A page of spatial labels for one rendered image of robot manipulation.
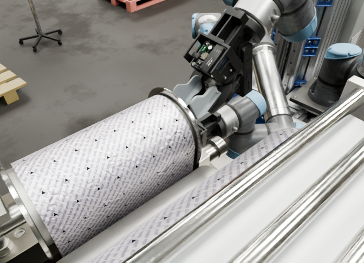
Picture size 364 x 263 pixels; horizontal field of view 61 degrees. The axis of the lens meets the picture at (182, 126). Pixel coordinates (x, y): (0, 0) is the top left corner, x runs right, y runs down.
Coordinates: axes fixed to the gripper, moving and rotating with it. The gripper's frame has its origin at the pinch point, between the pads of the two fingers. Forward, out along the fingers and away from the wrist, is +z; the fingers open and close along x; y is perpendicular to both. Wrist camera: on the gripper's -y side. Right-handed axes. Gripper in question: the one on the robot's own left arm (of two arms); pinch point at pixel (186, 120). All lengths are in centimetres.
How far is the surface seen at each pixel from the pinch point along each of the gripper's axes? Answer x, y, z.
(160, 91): -1.4, 8.8, -1.6
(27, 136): -170, -89, 86
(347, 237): 31.9, 25.1, -1.5
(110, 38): -270, -172, -14
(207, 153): 5.5, -3.8, 2.5
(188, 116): 5.7, 8.2, -1.1
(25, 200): 4.4, 23.4, 18.0
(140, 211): 9.9, 10.2, 13.7
